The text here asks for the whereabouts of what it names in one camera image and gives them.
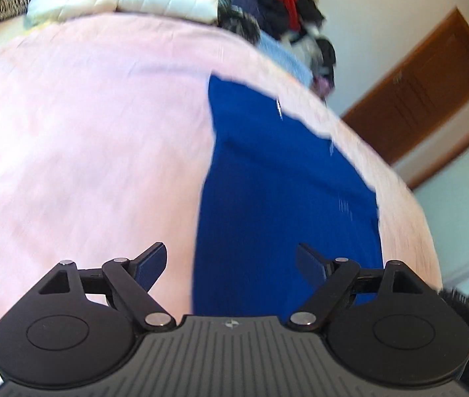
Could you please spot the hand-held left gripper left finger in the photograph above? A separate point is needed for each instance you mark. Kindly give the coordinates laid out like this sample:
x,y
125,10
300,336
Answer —
x,y
151,262

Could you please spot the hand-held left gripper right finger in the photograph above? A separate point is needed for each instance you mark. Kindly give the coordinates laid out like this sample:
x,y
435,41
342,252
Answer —
x,y
310,262

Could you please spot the blue knit sweater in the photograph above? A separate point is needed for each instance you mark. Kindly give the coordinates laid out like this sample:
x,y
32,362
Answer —
x,y
267,198

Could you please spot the pile of dark clothes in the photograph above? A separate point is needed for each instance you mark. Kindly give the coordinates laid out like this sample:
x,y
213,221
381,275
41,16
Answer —
x,y
275,12

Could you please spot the pink bed blanket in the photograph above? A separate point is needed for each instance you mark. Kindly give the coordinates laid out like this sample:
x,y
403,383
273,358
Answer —
x,y
73,153

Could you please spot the brown wooden door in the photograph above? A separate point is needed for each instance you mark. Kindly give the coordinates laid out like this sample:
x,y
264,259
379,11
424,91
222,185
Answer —
x,y
420,91
457,153

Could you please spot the purple cloth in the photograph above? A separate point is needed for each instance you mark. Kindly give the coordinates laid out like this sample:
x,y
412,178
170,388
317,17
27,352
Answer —
x,y
323,86

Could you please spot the light blue knitted cloth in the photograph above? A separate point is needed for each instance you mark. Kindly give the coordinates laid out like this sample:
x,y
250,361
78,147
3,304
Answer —
x,y
288,60

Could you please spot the black bag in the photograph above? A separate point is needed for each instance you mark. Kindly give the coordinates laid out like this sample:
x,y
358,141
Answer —
x,y
327,56

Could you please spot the clear plastic bag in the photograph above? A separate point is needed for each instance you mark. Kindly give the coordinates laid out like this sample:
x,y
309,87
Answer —
x,y
304,47

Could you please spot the dark mottled cloth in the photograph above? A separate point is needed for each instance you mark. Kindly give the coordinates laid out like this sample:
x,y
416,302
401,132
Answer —
x,y
242,25

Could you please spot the zebra print cloth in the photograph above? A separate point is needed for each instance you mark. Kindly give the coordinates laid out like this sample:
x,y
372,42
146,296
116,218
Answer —
x,y
7,8

